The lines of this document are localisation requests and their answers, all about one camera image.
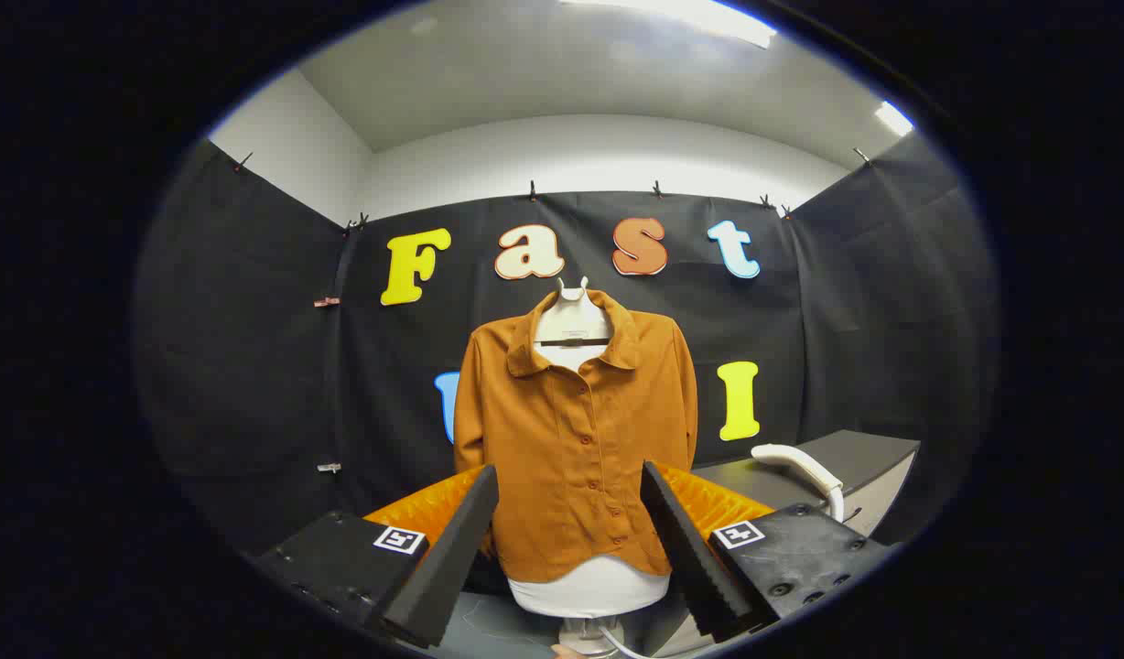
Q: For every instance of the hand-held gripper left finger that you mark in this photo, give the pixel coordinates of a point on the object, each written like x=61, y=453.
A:
x=452, y=549

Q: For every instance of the black backdrop cloth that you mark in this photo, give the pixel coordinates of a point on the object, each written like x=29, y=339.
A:
x=251, y=366

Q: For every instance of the white mannequin torso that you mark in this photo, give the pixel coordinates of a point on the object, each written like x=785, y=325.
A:
x=589, y=590

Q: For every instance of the small ceiling light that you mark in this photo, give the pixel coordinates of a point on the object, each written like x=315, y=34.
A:
x=894, y=118

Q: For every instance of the brown button-up shirt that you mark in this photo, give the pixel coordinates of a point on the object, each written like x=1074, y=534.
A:
x=571, y=430

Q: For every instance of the grey table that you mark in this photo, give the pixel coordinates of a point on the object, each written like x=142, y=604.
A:
x=855, y=453

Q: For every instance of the metal mannequin stand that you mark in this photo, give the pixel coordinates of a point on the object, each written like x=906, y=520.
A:
x=589, y=633

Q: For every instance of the white garment steamer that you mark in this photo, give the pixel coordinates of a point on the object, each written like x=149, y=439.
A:
x=791, y=458

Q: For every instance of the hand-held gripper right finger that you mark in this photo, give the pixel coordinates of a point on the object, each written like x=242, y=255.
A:
x=690, y=549

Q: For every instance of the long ceiling light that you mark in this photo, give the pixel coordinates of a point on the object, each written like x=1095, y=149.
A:
x=699, y=16

